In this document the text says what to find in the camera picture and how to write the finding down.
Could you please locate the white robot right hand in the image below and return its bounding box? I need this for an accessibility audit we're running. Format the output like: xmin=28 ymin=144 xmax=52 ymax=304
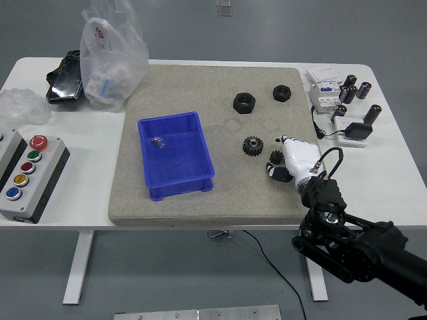
xmin=266 ymin=135 xmax=324 ymax=188

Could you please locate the large black gear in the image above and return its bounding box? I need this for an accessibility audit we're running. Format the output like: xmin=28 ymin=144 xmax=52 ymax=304
xmin=242 ymin=135 xmax=265 ymax=159

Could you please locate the small black hex nut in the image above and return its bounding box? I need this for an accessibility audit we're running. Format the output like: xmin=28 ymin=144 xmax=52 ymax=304
xmin=272 ymin=85 xmax=294 ymax=102

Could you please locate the large black hex nut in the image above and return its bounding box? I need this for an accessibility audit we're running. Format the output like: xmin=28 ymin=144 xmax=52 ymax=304
xmin=232 ymin=92 xmax=257 ymax=115

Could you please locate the blue plastic box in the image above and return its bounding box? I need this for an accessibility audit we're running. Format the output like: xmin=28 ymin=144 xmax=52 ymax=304
xmin=137 ymin=111 xmax=216 ymax=203

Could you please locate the grey push-button control box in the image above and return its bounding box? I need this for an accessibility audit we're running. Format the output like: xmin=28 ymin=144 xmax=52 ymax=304
xmin=0 ymin=134 xmax=71 ymax=225

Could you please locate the white power socket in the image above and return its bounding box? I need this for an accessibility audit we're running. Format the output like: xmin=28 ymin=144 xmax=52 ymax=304
xmin=333 ymin=115 xmax=370 ymax=148

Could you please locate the white circuit breaker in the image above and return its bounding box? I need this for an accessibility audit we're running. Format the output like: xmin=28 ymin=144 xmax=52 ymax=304
xmin=307 ymin=81 xmax=342 ymax=115

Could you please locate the black power adapter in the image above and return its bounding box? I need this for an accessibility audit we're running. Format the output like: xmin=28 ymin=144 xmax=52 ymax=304
xmin=343 ymin=122 xmax=374 ymax=141

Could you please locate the grey-brown mat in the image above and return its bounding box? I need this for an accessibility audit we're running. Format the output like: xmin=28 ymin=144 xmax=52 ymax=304
xmin=108 ymin=64 xmax=331 ymax=226

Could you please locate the white table leg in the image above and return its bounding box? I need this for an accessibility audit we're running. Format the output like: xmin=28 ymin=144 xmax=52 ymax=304
xmin=62 ymin=229 xmax=96 ymax=305
xmin=305 ymin=256 xmax=330 ymax=303

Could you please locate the silver metal plate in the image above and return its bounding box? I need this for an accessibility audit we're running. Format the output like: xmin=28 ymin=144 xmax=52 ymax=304
xmin=113 ymin=304 xmax=282 ymax=320

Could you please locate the clear plastic bag with parts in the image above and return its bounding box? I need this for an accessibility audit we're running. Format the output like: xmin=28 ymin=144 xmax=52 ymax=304
xmin=79 ymin=0 xmax=149 ymax=113

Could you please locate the glossy black pouch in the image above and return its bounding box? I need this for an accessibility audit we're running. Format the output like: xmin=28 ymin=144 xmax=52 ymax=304
xmin=45 ymin=49 xmax=85 ymax=105

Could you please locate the crumpled clear plastic wrap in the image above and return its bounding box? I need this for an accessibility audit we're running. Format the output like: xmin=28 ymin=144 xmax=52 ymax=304
xmin=0 ymin=87 xmax=53 ymax=129

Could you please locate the black adapter cord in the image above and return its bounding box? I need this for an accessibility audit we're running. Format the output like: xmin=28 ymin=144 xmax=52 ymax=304
xmin=310 ymin=105 xmax=346 ymax=141

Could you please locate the white flat switch plate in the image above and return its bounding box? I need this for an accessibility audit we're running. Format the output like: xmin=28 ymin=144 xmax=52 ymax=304
xmin=306 ymin=67 xmax=342 ymax=85

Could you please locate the metal bracket under table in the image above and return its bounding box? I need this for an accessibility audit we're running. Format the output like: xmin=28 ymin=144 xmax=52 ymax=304
xmin=207 ymin=229 xmax=235 ymax=239

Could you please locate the black floor cable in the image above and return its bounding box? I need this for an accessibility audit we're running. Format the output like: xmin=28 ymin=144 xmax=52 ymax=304
xmin=241 ymin=229 xmax=308 ymax=320

